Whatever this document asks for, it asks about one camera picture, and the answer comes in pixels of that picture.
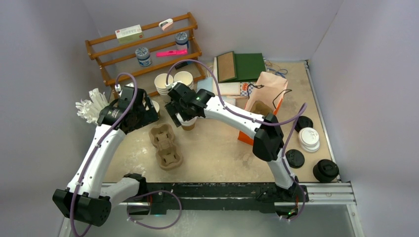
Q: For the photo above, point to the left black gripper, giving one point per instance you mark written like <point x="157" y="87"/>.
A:
<point x="149" y="115"/>

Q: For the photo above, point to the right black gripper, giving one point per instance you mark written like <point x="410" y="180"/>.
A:
<point x="173" y="108"/>

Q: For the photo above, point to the white cup lid picked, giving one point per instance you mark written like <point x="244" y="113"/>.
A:
<point x="181" y="119"/>

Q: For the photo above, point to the brown paper cup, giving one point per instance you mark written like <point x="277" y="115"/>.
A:
<point x="188" y="125"/>
<point x="156" y="106"/>

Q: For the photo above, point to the pulp cup carrier tray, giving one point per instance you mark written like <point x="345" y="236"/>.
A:
<point x="168" y="154"/>

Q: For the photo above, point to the orange paper bag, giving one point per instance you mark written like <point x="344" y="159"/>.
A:
<point x="270" y="89"/>

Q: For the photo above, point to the single pulp cup carrier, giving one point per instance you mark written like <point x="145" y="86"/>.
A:
<point x="260" y="108"/>

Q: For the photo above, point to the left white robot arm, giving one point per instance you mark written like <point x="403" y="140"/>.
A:
<point x="84" y="198"/>

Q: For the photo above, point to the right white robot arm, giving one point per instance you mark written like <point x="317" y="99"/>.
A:
<point x="268" y="144"/>

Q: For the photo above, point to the left white cup stack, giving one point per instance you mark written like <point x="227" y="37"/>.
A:
<point x="161" y="82"/>

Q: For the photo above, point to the white cup stack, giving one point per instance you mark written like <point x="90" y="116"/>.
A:
<point x="161" y="82"/>
<point x="184" y="77"/>

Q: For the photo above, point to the right white cup stack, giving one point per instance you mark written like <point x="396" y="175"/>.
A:
<point x="184" y="77"/>

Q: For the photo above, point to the black blue marker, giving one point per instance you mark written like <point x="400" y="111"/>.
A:
<point x="181" y="65"/>

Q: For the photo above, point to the wooden shelf rack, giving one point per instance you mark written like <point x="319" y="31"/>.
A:
<point x="107" y="52"/>

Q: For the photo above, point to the pink marker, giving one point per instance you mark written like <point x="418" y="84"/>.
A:
<point x="172" y="53"/>

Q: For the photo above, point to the blue white jar left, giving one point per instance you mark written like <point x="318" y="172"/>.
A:
<point x="143" y="56"/>

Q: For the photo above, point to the blue white jar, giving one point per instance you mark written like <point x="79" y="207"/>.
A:
<point x="181" y="41"/>
<point x="143" y="56"/>

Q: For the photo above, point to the blue white jar right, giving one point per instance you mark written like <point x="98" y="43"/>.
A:
<point x="181" y="41"/>

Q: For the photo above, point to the green paper bag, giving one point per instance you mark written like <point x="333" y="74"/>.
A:
<point x="239" y="67"/>

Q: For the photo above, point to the blue checkered paper bag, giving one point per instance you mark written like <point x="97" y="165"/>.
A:
<point x="246" y="89"/>

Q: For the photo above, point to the white green box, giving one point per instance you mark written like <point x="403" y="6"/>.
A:
<point x="129" y="34"/>

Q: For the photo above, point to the white pink clip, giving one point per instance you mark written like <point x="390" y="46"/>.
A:
<point x="166" y="25"/>

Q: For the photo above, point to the black cup lid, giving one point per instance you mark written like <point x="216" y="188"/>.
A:
<point x="303" y="122"/>
<point x="295" y="158"/>

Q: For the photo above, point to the white cup lid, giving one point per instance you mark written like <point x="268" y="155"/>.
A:
<point x="309" y="139"/>

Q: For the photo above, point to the black lid stack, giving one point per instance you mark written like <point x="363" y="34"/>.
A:
<point x="325" y="171"/>

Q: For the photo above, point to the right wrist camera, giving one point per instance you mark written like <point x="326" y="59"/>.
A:
<point x="170" y="86"/>

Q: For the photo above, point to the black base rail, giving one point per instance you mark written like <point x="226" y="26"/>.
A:
<point x="264" y="197"/>

